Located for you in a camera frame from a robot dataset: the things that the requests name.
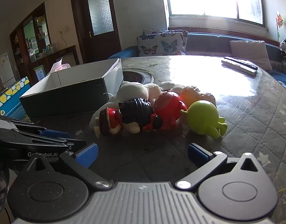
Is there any blue sofa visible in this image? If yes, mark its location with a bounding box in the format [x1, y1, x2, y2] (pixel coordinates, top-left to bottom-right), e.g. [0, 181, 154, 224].
[107, 31, 286, 91]

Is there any white-lined dark cardboard box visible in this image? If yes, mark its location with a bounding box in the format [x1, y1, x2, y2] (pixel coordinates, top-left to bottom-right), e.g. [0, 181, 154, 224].
[19, 58, 124, 118]

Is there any dark wooden glass-panel door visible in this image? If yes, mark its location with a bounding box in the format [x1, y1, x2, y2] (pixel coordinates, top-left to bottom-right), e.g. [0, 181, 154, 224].
[69, 0, 121, 64]

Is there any plain grey pillow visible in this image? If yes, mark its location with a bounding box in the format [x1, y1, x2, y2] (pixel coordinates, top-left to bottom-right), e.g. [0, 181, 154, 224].
[229, 40, 273, 72]

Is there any dark remote control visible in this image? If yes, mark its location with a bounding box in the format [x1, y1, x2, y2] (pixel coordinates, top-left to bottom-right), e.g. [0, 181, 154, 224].
[223, 56, 259, 71]

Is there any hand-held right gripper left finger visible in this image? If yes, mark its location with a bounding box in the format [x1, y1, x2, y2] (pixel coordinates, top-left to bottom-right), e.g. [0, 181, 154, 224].
[23, 142, 112, 193]

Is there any grey quilted desktop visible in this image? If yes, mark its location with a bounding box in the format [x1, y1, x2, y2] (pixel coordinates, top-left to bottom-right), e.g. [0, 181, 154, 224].
[28, 55, 286, 215]

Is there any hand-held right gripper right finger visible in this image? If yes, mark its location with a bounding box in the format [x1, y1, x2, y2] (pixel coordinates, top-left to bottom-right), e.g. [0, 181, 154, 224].
[175, 143, 266, 190]

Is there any colourful pinwheel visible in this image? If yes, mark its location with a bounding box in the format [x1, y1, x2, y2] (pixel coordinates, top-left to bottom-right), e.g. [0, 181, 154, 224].
[275, 10, 284, 41]

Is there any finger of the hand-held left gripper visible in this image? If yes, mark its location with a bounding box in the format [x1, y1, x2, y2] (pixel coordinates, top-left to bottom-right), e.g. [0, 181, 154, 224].
[7, 121, 71, 139]
[16, 132, 88, 152]

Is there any dark wooden display cabinet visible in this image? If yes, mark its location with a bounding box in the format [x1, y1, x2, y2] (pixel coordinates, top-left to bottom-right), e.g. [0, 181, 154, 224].
[9, 2, 81, 81]

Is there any black-haired doll figure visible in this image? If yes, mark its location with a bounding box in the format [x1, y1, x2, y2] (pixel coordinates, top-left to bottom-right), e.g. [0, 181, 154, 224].
[118, 97, 155, 134]

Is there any round metal table hotplate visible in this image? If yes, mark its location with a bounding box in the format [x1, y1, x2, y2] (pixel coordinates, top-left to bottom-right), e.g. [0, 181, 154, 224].
[122, 69, 155, 85]

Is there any butterfly print pillow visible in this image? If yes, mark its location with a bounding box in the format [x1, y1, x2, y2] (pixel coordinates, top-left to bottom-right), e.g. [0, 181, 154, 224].
[143, 29, 189, 52]
[136, 32, 184, 57]

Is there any red round toy figure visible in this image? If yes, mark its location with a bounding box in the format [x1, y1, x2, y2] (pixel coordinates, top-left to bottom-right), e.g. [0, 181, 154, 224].
[143, 91, 188, 131]

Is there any white plush rabbit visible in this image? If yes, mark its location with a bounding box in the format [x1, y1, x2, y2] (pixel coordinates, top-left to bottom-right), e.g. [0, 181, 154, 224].
[90, 81, 175, 127]

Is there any white refrigerator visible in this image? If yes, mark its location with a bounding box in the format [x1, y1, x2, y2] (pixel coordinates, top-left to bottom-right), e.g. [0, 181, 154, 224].
[0, 52, 17, 89]

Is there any brown-haired doll figure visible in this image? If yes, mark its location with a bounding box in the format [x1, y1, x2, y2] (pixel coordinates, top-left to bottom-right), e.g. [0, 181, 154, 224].
[94, 107, 125, 138]

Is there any blue yellow spotted box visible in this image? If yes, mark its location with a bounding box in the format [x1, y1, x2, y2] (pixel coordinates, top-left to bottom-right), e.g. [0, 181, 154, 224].
[0, 76, 32, 120]

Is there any plastic tissue pack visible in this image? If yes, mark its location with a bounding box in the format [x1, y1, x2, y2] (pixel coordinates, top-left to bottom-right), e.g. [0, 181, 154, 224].
[47, 57, 72, 75]

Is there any orange plush toy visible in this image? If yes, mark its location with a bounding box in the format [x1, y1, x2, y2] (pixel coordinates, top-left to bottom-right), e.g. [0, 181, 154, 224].
[173, 85, 216, 110]

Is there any person's left hand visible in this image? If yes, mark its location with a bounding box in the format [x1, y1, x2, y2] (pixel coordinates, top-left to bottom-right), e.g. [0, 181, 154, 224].
[0, 163, 11, 213]

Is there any green alien toy figure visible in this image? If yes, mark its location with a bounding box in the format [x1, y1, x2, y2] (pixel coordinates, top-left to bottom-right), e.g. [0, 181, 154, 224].
[180, 100, 228, 140]

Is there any white remote control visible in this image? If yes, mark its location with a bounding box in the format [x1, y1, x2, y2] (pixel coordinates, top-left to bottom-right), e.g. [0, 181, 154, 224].
[221, 59, 258, 76]

